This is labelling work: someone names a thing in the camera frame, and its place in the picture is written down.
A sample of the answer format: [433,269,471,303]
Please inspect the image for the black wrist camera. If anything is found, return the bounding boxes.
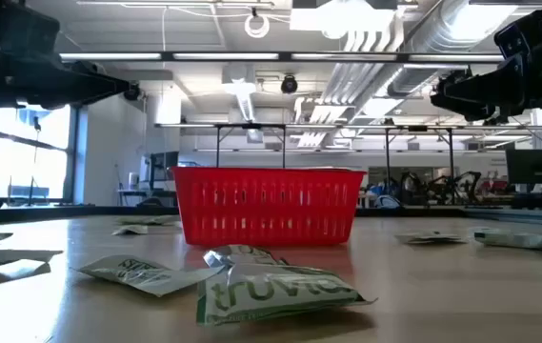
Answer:
[492,5,542,59]
[0,0,61,53]

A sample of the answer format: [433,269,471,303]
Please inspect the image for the black metal gantry frame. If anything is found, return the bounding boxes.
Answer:
[214,122,288,170]
[384,124,455,182]

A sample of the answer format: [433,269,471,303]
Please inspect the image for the silver ventilation duct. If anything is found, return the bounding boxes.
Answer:
[320,0,542,104]

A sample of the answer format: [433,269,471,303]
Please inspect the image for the large bright window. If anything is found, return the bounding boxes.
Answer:
[0,97,81,205]

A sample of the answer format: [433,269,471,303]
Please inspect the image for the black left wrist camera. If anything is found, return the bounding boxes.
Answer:
[0,0,61,53]

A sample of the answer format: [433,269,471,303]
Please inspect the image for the white Stevia sweetener packet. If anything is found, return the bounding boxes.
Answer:
[73,253,225,298]

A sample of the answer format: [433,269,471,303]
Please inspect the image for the distant black robot rig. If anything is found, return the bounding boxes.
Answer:
[396,170,484,207]

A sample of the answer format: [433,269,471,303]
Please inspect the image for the black computer monitor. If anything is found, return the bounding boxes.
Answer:
[505,149,542,186]
[149,151,180,185]

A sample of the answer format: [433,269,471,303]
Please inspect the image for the long ceiling light bar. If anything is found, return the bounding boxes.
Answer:
[58,50,505,65]

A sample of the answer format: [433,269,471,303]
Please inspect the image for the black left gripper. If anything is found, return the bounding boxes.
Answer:
[0,50,132,110]

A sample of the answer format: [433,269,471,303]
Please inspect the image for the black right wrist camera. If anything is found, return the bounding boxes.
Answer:
[492,5,542,59]

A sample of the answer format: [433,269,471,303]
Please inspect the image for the white coiled cable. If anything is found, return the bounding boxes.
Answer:
[244,12,271,40]

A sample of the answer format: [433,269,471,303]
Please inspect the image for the white green Truvia packet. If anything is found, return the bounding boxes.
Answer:
[195,259,377,328]

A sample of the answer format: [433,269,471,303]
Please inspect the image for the red plastic slotted basket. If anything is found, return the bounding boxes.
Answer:
[171,165,368,248]

